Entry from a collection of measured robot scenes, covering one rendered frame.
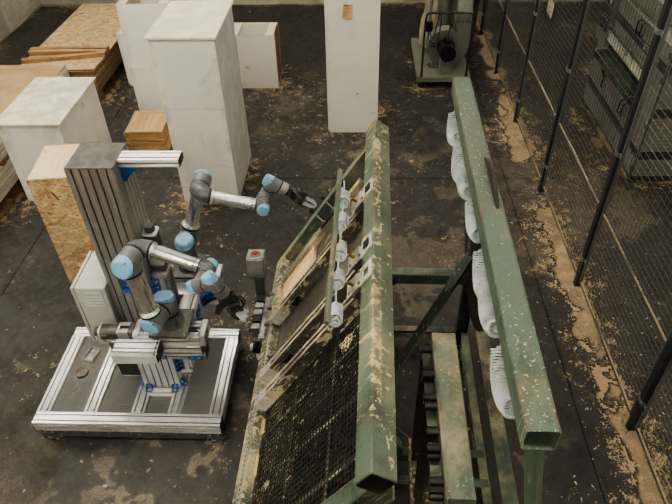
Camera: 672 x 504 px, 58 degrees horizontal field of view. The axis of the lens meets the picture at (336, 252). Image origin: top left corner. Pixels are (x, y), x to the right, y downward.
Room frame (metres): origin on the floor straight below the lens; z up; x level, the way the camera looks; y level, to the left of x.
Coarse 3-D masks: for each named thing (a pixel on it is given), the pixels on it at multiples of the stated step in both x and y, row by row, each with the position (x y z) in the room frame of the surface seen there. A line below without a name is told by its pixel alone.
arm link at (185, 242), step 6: (180, 234) 2.96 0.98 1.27; (186, 234) 2.96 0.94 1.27; (192, 234) 2.99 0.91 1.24; (180, 240) 2.91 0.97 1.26; (186, 240) 2.90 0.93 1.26; (192, 240) 2.91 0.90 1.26; (180, 246) 2.87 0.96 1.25; (186, 246) 2.87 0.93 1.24; (192, 246) 2.90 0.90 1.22; (186, 252) 2.87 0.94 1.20; (192, 252) 2.89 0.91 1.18
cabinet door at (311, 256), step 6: (312, 252) 2.81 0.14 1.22; (306, 258) 2.83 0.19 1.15; (312, 258) 2.74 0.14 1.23; (300, 264) 2.85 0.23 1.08; (306, 264) 2.77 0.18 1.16; (294, 270) 2.87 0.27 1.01; (300, 270) 2.79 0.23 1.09; (306, 270) 2.70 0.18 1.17; (294, 276) 2.81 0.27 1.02; (300, 276) 2.72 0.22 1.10; (288, 282) 2.82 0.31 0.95; (294, 282) 2.74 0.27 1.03; (288, 288) 2.76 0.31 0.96; (282, 294) 2.77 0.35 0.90
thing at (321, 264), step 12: (372, 180) 2.52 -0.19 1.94; (360, 192) 2.54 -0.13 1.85; (360, 204) 2.48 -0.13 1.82; (360, 216) 2.47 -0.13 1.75; (348, 228) 2.48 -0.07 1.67; (360, 228) 2.47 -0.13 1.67; (348, 240) 2.48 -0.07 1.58; (324, 252) 2.51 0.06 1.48; (312, 264) 2.54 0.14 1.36; (324, 264) 2.49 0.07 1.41; (312, 276) 2.49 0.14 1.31; (300, 288) 2.50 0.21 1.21; (288, 300) 2.50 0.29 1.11; (300, 300) 2.50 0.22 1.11; (276, 312) 2.52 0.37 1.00; (288, 312) 2.50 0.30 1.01; (276, 324) 2.51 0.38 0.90
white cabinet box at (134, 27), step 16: (128, 0) 6.87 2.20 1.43; (144, 0) 7.51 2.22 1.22; (160, 0) 6.82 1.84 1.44; (176, 0) 7.03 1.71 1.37; (128, 16) 6.73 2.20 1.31; (144, 16) 6.72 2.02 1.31; (128, 32) 6.73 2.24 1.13; (144, 32) 6.72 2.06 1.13; (128, 48) 6.73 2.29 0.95; (144, 48) 6.72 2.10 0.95; (144, 64) 6.73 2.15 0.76
